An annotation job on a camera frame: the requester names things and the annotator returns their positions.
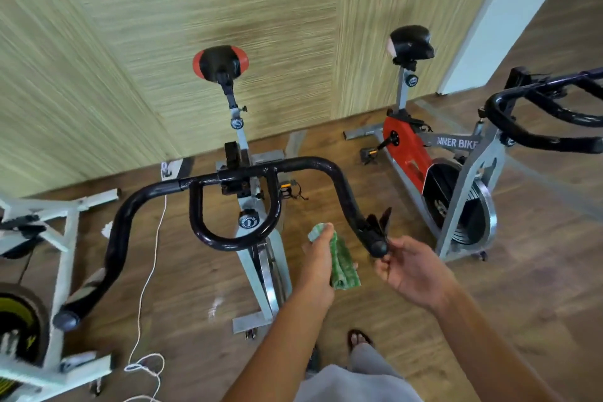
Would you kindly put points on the person's right forearm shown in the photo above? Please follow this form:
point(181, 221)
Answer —
point(490, 350)

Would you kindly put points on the person's right hand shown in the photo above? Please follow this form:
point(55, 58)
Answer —
point(415, 270)

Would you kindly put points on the green checkered cleaning cloth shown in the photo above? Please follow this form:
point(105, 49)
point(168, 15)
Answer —
point(344, 260)

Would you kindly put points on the white power socket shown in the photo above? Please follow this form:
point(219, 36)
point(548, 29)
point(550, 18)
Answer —
point(171, 169)

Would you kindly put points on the person's left forearm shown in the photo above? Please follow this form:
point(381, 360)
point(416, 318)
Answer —
point(283, 350)

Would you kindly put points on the red and grey spin bike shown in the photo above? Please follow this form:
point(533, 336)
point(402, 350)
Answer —
point(311, 165)
point(410, 147)

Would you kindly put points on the black sandal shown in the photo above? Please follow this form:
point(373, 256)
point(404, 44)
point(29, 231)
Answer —
point(359, 338)
point(314, 359)

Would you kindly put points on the person's left hand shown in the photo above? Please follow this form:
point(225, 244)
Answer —
point(320, 265)

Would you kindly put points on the white bike with yellow flywheel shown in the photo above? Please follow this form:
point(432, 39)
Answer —
point(66, 256)

